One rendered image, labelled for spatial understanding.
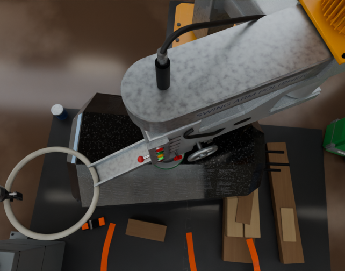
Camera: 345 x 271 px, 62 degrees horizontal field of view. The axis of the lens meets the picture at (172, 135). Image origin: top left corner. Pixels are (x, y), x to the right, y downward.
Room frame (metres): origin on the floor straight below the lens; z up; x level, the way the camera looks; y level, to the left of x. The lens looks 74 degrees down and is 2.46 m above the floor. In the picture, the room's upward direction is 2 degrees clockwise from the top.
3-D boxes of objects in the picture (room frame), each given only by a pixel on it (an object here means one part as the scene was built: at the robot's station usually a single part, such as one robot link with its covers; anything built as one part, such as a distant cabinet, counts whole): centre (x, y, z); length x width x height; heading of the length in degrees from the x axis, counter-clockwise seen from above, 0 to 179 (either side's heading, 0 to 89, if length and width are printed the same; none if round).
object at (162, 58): (0.39, 0.03, 1.76); 0.04 x 0.04 x 0.17
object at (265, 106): (0.53, -0.33, 1.28); 0.74 x 0.23 x 0.49; 114
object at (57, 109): (0.87, 0.99, 0.08); 0.10 x 0.10 x 0.13
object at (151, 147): (0.26, 0.05, 1.35); 0.08 x 0.03 x 0.28; 114
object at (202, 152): (0.33, -0.13, 1.18); 0.15 x 0.10 x 0.15; 114
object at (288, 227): (0.00, -0.93, 0.10); 0.25 x 0.10 x 0.01; 1
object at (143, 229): (-0.08, 0.17, 0.07); 0.30 x 0.12 x 0.12; 81
